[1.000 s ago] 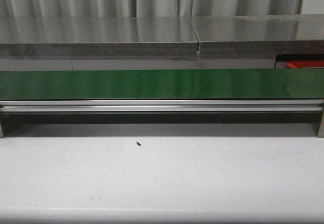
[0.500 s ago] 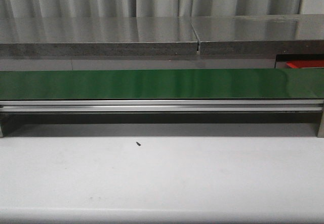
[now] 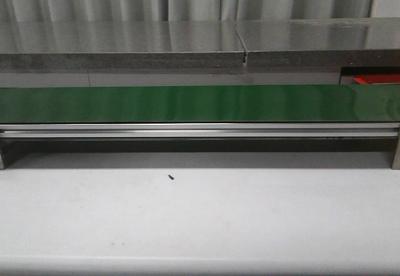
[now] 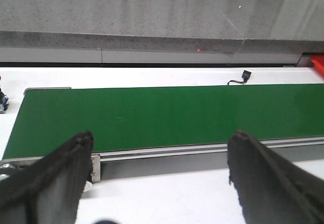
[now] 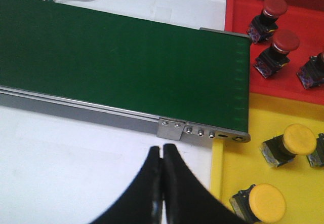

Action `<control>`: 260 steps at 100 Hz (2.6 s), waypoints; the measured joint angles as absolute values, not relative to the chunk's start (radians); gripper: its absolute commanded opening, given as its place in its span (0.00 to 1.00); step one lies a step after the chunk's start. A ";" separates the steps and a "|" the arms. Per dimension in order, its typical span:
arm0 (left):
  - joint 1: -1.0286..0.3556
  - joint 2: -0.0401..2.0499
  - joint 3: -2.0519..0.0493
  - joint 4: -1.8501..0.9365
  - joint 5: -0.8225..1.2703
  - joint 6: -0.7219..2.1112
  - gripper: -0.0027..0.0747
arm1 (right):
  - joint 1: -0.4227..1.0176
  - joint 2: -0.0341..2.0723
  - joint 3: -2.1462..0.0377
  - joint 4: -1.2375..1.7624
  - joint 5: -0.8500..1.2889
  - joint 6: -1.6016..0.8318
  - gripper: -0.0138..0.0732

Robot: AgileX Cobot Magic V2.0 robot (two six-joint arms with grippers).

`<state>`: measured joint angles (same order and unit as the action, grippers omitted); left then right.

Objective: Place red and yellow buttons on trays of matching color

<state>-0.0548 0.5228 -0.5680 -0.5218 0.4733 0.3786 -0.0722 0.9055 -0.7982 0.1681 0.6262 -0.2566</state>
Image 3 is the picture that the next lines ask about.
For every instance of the red plastic tray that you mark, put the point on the red plastic tray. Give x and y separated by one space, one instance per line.
377 79

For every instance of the green conveyor belt unit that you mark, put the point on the green conveyor belt unit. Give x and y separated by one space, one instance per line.
323 111

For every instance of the grey stone counter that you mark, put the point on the grey stone counter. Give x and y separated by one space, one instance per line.
59 53
320 51

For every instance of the grey stone counter right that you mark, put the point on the grey stone counter right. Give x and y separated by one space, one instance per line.
320 51

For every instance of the grey stone counter left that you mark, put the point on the grey stone counter left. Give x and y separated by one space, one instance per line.
59 53

